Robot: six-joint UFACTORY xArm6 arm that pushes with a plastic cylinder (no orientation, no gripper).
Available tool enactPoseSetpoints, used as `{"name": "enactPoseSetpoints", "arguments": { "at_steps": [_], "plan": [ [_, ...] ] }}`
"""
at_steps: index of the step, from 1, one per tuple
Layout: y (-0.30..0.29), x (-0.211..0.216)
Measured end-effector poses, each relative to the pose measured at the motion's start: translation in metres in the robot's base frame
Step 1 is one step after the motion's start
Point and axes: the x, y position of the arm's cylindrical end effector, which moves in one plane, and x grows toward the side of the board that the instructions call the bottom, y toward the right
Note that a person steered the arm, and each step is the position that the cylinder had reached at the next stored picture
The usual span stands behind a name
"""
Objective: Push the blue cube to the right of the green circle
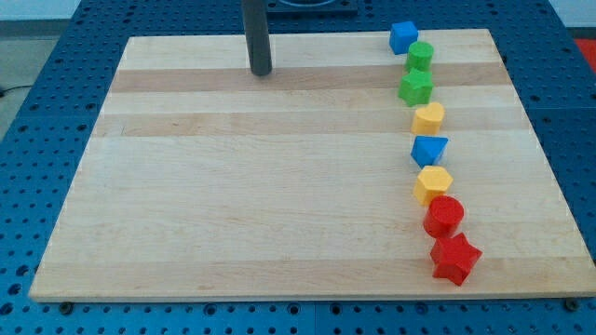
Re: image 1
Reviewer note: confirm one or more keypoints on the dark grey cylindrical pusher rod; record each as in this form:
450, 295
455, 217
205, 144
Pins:
257, 36

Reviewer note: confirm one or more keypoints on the blue cube block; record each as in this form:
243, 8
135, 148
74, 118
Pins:
402, 35

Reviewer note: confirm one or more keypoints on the green cylinder block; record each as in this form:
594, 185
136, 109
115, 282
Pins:
419, 56

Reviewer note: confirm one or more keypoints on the light wooden board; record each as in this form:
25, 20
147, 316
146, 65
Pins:
203, 182

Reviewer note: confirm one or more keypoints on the green star block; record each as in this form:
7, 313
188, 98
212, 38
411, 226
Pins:
416, 87

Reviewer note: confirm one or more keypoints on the yellow heart block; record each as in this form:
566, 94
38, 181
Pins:
428, 120

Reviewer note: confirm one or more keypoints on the blue triangle block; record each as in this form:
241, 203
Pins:
428, 150

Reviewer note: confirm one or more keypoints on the yellow hexagon block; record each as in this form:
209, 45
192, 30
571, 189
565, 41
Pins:
432, 181

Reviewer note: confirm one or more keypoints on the red cylinder block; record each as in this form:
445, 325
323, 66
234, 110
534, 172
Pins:
443, 217

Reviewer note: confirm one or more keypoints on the red star block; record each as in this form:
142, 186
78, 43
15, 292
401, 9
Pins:
454, 258

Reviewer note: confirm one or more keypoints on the red object at right edge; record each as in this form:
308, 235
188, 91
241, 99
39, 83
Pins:
587, 48

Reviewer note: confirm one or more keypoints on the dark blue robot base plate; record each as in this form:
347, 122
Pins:
311, 7

